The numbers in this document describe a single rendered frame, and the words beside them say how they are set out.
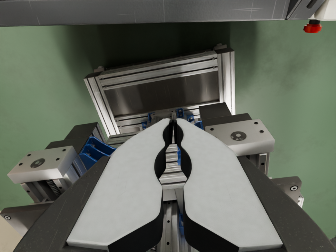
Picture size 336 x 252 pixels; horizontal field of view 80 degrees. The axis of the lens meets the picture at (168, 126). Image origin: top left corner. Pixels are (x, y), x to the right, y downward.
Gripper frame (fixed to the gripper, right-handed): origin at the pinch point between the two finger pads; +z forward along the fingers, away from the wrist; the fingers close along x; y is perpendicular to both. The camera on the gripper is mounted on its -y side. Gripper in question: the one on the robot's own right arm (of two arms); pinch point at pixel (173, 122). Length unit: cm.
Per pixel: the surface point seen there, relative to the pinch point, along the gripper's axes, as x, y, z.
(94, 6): -13.2, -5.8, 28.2
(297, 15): 20.3, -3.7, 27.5
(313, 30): 32, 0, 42
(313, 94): 97, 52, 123
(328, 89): 106, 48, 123
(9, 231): -187, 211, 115
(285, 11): 18.5, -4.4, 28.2
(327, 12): 23.6, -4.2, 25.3
